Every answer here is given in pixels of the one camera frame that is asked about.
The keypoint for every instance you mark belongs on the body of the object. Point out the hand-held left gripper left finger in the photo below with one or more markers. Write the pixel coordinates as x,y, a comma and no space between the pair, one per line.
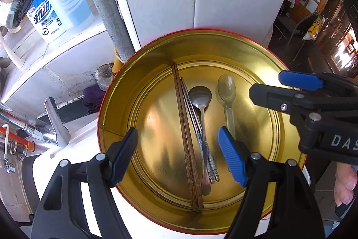
123,156

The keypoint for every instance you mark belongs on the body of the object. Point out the steel spoon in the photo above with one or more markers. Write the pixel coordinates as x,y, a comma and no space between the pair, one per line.
200,96

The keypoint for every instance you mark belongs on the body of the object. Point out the red and gold round tin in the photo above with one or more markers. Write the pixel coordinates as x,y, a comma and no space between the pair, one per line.
162,115

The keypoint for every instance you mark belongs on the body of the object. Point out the grey pipe floor flange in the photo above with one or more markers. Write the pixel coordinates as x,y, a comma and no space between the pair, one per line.
103,76

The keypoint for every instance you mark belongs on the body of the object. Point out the person's right hand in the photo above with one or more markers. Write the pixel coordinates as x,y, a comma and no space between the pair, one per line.
346,183

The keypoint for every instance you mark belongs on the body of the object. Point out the orange water pipe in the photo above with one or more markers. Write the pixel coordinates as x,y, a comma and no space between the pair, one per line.
16,141

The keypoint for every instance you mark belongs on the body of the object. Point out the chrome sink faucet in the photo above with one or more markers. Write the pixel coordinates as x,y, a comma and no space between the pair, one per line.
53,127

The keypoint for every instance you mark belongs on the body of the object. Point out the dark grained wooden chopstick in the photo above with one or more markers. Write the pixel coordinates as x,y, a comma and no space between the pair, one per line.
183,138
188,138

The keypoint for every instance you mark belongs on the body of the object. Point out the translucent grey plastic spoon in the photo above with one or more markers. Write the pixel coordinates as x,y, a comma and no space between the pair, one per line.
227,90

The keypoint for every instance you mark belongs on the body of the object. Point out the white dish soap bottle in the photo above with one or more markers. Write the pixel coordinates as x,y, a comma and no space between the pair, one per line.
46,20

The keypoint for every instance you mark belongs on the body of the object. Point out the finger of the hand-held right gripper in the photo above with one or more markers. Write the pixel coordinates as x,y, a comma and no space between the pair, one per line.
271,96
300,80

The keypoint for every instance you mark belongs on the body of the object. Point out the chrome spray head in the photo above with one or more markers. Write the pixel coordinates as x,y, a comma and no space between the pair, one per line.
22,1

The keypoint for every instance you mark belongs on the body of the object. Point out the yellow pipe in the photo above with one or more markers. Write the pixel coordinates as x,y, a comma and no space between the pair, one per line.
117,62

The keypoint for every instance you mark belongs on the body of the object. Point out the yellow cartoon cushion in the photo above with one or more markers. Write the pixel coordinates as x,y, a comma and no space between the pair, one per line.
316,26

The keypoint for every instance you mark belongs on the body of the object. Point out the grey metal pipe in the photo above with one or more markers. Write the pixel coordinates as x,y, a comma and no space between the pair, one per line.
106,3

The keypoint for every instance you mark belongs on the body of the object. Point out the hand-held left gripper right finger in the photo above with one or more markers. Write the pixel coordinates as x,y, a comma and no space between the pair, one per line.
232,157

